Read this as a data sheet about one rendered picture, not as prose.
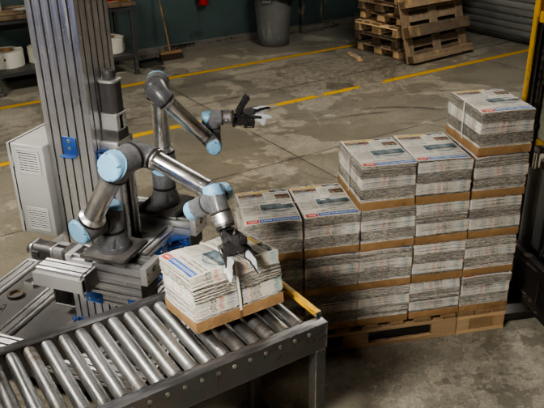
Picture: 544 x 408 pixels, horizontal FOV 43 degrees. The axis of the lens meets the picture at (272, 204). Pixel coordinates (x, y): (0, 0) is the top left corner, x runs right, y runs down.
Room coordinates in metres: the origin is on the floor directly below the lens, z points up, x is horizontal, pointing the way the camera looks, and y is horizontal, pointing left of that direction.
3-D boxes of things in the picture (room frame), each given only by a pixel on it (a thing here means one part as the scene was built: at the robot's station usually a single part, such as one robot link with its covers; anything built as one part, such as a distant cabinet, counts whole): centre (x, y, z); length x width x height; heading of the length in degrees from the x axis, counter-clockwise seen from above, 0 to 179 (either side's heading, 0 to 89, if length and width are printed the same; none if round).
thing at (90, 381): (1.96, 0.68, 0.77); 0.47 x 0.05 x 0.05; 32
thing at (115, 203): (2.77, 0.73, 0.98); 0.13 x 0.12 x 0.14; 148
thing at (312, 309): (2.41, -0.06, 0.81); 0.43 x 0.03 x 0.02; 32
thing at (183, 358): (2.13, 0.40, 0.77); 0.47 x 0.05 x 0.05; 32
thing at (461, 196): (3.32, -0.83, 0.86); 0.38 x 0.29 x 0.04; 9
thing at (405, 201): (3.26, -0.53, 0.86); 0.38 x 0.29 x 0.04; 11
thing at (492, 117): (3.38, -1.12, 0.65); 0.39 x 0.30 x 1.29; 11
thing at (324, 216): (3.24, -0.40, 0.42); 1.17 x 0.39 x 0.83; 101
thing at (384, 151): (3.26, -0.54, 1.06); 0.37 x 0.29 x 0.01; 11
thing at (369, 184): (3.27, -0.53, 0.95); 0.38 x 0.29 x 0.23; 11
